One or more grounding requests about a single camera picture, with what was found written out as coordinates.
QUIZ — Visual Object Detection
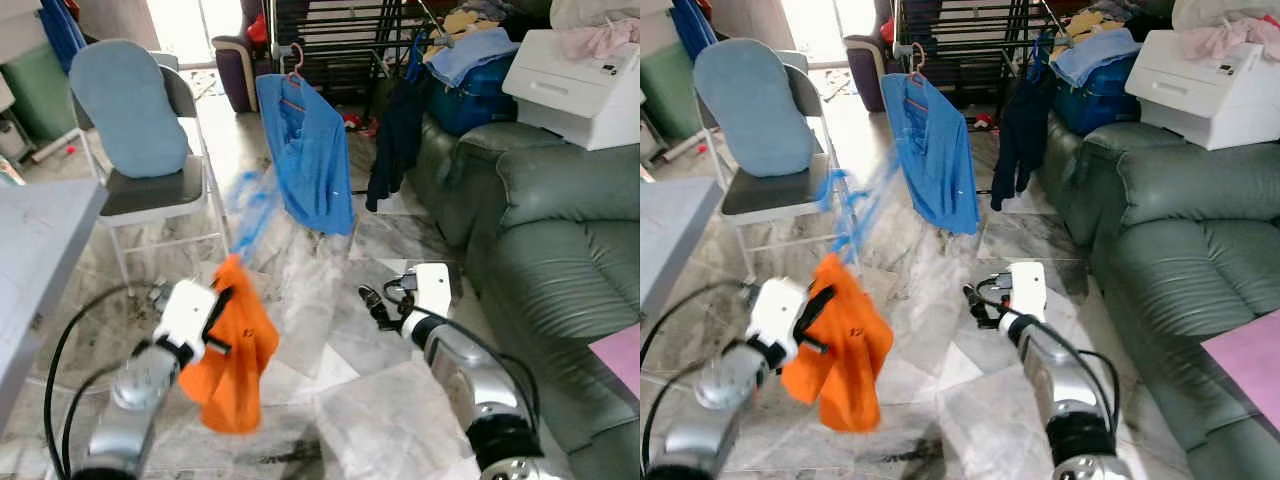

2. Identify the orange shirt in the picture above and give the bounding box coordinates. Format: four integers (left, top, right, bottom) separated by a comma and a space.
178, 253, 281, 436
780, 253, 896, 433

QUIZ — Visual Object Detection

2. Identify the blue plastic hanger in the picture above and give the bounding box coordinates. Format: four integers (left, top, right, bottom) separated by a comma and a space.
225, 165, 286, 263
815, 150, 906, 266

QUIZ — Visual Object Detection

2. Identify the pink plastic hanger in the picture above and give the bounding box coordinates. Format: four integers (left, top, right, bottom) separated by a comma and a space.
280, 42, 306, 111
905, 42, 931, 111

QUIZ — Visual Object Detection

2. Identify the grey folding chair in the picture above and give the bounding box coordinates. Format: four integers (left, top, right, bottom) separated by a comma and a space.
70, 45, 233, 291
692, 45, 861, 281

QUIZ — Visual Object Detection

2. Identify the light blue shirt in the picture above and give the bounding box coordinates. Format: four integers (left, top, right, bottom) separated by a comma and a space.
880, 72, 981, 236
255, 72, 357, 238

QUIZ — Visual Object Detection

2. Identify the dark navy garment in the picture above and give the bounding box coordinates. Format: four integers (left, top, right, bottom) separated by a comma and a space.
990, 60, 1056, 211
365, 60, 433, 213

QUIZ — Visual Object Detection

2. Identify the white folding table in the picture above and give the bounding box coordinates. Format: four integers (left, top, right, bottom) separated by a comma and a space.
0, 180, 109, 431
640, 178, 723, 321

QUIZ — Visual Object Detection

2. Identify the green leather sofa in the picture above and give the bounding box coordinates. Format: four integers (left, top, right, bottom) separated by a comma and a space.
1035, 120, 1280, 480
405, 120, 640, 480

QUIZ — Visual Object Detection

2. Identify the mauve flat cushion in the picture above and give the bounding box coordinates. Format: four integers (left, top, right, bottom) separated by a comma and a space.
1200, 310, 1280, 406
588, 322, 640, 401

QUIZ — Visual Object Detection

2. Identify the light blue chair cushion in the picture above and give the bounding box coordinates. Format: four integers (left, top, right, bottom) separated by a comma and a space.
68, 38, 193, 181
692, 38, 816, 179

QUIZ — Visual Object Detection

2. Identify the purple armchair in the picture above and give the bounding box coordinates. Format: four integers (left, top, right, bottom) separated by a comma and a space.
212, 20, 276, 114
843, 30, 901, 114

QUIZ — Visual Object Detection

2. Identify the light blue towel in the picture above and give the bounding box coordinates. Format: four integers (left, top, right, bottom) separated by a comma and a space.
1050, 27, 1141, 89
425, 27, 521, 89

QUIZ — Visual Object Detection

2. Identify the dark green bin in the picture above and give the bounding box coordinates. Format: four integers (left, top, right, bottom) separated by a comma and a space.
640, 42, 706, 141
0, 42, 79, 146

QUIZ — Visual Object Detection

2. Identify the black metal drying rack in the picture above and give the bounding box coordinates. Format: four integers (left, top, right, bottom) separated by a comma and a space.
262, 0, 451, 101
890, 0, 1076, 101

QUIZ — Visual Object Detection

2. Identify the white printer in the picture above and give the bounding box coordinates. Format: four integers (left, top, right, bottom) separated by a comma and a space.
502, 28, 640, 153
1125, 28, 1280, 153

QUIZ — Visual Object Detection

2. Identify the yellow cloth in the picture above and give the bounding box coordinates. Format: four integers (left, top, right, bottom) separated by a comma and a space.
440, 8, 501, 41
1065, 8, 1126, 41

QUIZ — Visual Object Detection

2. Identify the dark blue hanging cloth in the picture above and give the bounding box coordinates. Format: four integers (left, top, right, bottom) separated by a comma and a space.
668, 0, 719, 76
38, 0, 89, 76

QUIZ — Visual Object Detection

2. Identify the pink garment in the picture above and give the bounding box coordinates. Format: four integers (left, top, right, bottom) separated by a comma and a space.
558, 15, 640, 63
1178, 15, 1280, 63

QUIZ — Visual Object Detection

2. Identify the white cloth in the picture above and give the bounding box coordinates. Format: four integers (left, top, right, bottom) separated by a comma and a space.
1172, 0, 1280, 31
550, 0, 640, 31

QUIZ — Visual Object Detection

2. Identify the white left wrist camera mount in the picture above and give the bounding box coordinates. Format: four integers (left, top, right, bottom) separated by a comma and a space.
152, 280, 219, 363
745, 277, 809, 363

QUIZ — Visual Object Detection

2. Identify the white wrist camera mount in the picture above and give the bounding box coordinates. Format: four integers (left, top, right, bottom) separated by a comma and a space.
408, 263, 453, 321
152, 280, 219, 363
1008, 262, 1048, 319
745, 277, 809, 363

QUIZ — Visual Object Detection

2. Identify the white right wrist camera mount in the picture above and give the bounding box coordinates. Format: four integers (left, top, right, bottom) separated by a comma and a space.
408, 263, 453, 321
1008, 262, 1048, 319

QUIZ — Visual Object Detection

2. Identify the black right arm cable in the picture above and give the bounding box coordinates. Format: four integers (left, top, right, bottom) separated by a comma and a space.
1038, 325, 1121, 436
440, 322, 543, 426

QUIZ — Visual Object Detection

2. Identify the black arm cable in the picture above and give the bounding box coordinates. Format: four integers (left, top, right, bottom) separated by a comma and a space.
440, 322, 543, 426
640, 283, 756, 479
42, 283, 161, 479
1038, 325, 1121, 436

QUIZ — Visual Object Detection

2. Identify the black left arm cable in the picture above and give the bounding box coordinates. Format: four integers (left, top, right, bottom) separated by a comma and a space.
42, 283, 161, 479
640, 283, 756, 479

